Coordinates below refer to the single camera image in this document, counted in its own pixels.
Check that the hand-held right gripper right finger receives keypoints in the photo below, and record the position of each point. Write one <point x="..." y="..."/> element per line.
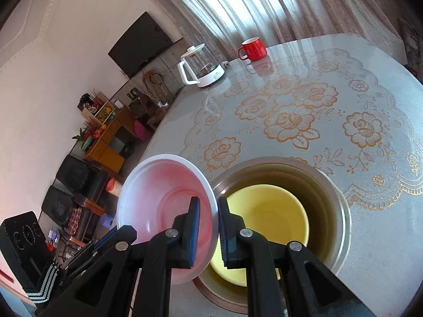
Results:
<point x="225" y="237"/>

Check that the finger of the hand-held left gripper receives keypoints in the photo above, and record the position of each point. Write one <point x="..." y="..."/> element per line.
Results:
<point x="103" y="240"/>
<point x="79" y="258"/>

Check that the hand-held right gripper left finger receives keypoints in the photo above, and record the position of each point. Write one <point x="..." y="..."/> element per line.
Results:
<point x="195" y="234"/>

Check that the red plastic bowl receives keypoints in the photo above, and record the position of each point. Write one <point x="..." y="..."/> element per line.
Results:
<point x="158" y="198"/>

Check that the yellow plastic bowl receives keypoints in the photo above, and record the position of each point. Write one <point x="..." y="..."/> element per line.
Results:
<point x="271" y="211"/>

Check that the stainless steel bowl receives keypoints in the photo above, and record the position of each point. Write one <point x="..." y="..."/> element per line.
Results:
<point x="327" y="211"/>

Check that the purple plastic stool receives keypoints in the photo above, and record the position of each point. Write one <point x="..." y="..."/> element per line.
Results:
<point x="107" y="222"/>

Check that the wooden low table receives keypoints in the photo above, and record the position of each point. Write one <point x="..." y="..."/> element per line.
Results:
<point x="91" y="208"/>

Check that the white orange trash bin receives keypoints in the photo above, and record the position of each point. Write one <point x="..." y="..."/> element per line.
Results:
<point x="114" y="187"/>

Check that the black sofa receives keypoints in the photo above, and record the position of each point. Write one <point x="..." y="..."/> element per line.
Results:
<point x="76" y="175"/>

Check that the wooden desk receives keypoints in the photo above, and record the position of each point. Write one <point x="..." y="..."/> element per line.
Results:
<point x="105" y="152"/>

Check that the potted green plant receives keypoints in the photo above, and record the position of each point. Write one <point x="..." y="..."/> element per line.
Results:
<point x="83" y="140"/>

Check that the pink plastic basin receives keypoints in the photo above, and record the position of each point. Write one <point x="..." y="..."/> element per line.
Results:
<point x="142" y="130"/>

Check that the wooden shelf with ornaments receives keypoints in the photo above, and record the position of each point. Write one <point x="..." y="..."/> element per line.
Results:
<point x="99" y="109"/>

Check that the white power strip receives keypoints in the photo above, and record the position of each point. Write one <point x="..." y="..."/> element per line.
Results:
<point x="162" y="103"/>

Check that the small brown speaker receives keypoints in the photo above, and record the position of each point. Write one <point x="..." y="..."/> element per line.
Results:
<point x="137" y="108"/>

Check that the wooden chair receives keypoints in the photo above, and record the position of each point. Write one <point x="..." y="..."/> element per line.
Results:
<point x="155" y="82"/>

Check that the white glass electric kettle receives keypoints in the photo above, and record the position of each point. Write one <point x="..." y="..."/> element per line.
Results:
<point x="211" y="72"/>

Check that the white power plug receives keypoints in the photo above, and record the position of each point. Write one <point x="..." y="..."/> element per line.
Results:
<point x="225" y="65"/>

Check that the red mug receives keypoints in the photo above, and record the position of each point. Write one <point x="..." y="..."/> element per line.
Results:
<point x="256" y="49"/>

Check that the beige drape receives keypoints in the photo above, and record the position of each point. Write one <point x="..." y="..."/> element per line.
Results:
<point x="185" y="6"/>
<point x="330" y="10"/>

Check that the sheer white curtain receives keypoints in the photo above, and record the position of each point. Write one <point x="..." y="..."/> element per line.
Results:
<point x="238" y="10"/>

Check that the patterned cushion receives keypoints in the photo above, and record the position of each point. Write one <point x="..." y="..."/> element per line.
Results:
<point x="411" y="46"/>

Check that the black wall television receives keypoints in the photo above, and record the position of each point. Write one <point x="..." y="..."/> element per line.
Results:
<point x="140" y="44"/>

